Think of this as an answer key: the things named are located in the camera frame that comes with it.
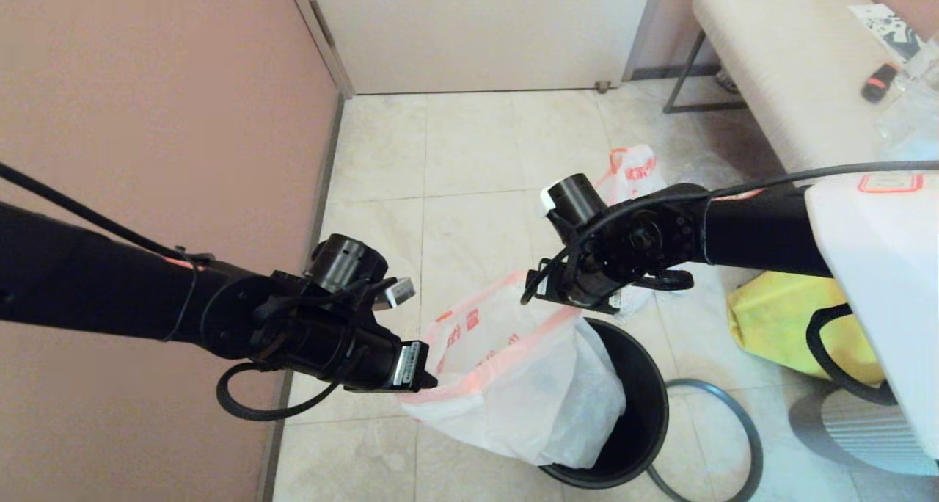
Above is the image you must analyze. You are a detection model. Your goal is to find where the white red-printed bin liner bag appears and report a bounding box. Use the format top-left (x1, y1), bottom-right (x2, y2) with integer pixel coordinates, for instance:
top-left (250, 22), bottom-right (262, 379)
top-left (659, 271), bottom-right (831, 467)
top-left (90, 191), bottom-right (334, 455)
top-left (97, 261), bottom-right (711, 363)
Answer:
top-left (400, 271), bottom-right (628, 470)

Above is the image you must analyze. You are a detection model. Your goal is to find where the white door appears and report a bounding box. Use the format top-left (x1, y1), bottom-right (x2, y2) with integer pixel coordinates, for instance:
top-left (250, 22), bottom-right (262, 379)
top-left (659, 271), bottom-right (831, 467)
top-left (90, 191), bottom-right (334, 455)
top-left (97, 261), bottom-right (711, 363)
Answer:
top-left (304, 0), bottom-right (654, 95)

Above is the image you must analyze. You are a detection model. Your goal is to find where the beige bench with metal legs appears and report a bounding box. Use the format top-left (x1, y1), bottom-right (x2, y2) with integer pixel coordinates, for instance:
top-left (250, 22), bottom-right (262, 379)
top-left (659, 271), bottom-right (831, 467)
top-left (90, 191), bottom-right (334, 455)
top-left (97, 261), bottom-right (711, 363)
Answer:
top-left (662, 0), bottom-right (939, 176)

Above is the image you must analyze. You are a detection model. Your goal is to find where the yellow fabric tote bag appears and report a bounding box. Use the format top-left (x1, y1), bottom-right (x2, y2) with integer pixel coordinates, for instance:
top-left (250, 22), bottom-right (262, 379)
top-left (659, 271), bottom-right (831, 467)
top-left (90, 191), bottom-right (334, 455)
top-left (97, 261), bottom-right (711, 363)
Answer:
top-left (728, 271), bottom-right (885, 384)

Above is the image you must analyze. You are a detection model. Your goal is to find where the braided black right arm hose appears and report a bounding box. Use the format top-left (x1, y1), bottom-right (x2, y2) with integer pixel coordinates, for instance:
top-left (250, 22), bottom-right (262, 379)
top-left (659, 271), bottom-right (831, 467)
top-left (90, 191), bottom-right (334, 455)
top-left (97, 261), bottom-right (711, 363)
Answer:
top-left (805, 304), bottom-right (899, 406)

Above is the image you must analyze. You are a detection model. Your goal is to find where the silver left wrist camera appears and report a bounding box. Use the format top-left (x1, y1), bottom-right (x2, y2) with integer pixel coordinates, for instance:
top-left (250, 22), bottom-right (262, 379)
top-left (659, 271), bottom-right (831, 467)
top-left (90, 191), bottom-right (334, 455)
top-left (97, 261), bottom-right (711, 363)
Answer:
top-left (373, 277), bottom-right (416, 312)

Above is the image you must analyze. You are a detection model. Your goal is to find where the white red plastic bag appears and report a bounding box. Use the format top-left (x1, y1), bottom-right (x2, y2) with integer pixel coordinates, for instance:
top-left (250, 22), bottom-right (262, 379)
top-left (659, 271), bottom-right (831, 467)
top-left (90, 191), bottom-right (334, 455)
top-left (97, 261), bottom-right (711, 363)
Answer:
top-left (594, 145), bottom-right (694, 319)

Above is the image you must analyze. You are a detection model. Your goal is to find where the grey bin rim ring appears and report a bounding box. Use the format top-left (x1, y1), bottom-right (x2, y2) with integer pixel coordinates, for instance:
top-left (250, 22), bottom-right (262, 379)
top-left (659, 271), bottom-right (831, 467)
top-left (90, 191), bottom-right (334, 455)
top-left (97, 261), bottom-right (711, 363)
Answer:
top-left (646, 379), bottom-right (764, 502)

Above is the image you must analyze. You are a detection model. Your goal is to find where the grey ribbed robot base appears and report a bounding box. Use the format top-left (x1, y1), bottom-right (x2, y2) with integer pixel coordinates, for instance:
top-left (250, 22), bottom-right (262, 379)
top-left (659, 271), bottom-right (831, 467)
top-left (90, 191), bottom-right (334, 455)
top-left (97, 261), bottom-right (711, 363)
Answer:
top-left (789, 381), bottom-right (927, 477)

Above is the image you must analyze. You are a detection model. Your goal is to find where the black and white printed paper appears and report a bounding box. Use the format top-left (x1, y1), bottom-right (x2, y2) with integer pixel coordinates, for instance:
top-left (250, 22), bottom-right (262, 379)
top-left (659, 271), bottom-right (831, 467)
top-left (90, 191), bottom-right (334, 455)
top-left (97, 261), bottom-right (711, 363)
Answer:
top-left (847, 3), bottom-right (921, 62)

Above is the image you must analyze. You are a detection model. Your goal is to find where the black and orange marker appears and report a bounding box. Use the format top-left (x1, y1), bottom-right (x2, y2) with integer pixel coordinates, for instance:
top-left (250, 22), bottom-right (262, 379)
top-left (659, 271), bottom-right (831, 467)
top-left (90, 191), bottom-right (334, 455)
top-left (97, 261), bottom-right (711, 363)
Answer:
top-left (860, 62), bottom-right (899, 103)

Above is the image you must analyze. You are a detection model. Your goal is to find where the clear plastic bag with items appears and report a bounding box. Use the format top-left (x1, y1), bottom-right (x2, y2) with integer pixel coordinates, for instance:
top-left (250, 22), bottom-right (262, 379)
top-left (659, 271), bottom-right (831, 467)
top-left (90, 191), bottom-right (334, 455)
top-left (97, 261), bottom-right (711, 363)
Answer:
top-left (660, 156), bottom-right (745, 194)

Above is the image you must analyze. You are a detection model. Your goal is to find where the black round trash bin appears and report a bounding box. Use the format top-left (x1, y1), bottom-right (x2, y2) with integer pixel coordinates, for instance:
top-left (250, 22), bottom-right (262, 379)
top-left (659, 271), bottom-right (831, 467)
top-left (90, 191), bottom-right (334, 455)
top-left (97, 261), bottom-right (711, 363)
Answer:
top-left (539, 317), bottom-right (670, 488)

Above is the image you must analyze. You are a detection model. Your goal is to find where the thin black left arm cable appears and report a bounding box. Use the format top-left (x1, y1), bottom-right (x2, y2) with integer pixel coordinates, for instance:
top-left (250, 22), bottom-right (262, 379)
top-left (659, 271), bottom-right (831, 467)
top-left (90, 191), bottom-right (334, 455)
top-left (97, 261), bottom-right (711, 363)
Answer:
top-left (0, 161), bottom-right (202, 341)

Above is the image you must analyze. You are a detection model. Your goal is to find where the clear plastic water bottle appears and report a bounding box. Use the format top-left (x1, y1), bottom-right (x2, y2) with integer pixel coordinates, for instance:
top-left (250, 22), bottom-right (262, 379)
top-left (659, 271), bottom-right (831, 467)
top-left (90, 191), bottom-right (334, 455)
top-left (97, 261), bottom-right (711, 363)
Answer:
top-left (873, 36), bottom-right (939, 161)

